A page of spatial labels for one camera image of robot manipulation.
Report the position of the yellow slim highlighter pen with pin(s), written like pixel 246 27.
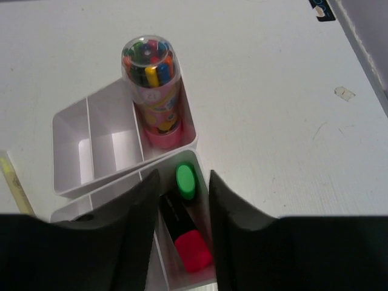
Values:
pixel 15 186

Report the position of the pink crayon tube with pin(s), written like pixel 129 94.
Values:
pixel 151 71

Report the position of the left blue corner label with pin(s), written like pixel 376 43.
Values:
pixel 323 10

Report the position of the right white organizer tray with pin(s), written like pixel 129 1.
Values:
pixel 166 270

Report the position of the white organizer tray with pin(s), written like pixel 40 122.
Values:
pixel 100 138
pixel 166 270

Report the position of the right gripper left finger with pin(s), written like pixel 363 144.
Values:
pixel 105 249

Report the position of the pink black highlighter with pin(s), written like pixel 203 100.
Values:
pixel 188 241

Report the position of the left white organizer tray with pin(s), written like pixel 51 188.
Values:
pixel 100 138

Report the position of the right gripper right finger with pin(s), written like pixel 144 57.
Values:
pixel 255 251

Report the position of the green black highlighter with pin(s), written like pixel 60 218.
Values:
pixel 186 182

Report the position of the small tape scrap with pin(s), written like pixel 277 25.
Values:
pixel 344 93

